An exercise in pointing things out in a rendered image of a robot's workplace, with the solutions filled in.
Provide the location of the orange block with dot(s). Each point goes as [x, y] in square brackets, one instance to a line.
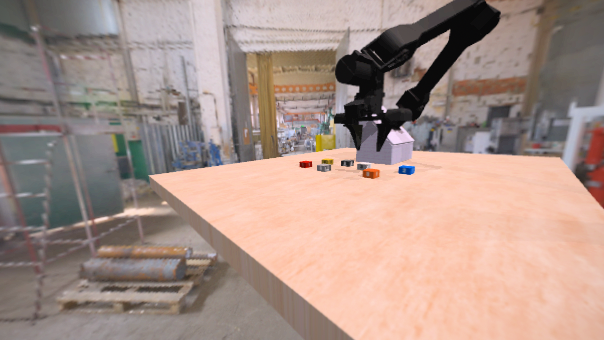
[370, 173]

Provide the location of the blue block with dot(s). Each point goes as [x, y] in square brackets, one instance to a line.
[406, 170]

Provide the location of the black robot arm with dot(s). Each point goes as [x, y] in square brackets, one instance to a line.
[468, 21]

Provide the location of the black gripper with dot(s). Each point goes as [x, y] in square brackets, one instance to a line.
[388, 119]

